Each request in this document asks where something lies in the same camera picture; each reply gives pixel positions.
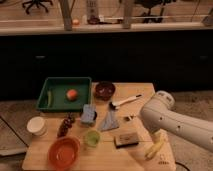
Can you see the wooden post right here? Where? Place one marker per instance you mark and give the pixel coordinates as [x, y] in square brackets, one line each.
[128, 9]

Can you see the dark maroon bowl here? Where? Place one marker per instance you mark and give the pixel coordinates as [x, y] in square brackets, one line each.
[104, 90]

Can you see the dark grape bunch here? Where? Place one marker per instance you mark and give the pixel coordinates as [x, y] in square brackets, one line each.
[65, 125]

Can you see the black office chair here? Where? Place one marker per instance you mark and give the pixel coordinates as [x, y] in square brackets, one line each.
[149, 5]
[38, 3]

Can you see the grey blue cloth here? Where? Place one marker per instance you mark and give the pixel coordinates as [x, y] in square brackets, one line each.
[109, 122]

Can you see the white handled brush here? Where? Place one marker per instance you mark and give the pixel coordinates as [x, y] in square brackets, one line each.
[117, 104]

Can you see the green plastic tray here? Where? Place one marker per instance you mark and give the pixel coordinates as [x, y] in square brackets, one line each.
[59, 86]

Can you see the wooden post left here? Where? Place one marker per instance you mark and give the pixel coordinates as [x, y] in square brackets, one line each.
[66, 14]

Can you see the white cup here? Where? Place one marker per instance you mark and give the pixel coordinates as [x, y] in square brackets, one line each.
[37, 126]

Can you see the black office chair right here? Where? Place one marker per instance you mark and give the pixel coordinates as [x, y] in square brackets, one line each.
[149, 5]

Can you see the yellow banana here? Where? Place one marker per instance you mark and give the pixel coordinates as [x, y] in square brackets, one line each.
[154, 149]

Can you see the orange peach fruit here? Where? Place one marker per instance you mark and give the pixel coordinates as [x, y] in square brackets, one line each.
[72, 94]

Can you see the black whiteboard eraser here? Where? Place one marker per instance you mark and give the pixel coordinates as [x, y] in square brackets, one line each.
[124, 140]

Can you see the wooden post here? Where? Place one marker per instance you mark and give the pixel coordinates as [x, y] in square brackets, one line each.
[128, 9]
[66, 14]

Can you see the metal fork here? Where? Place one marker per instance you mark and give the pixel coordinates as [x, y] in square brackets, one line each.
[129, 117]

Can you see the small green cup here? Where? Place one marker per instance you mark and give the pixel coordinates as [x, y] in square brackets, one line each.
[92, 138]

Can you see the small orange object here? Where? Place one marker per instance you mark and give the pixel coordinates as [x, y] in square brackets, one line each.
[75, 22]

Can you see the blue sponge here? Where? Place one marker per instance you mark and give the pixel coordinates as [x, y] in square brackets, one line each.
[89, 114]

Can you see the orange red bowl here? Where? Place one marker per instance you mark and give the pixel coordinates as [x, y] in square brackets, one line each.
[63, 153]

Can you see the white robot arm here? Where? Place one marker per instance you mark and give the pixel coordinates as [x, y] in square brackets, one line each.
[156, 114]

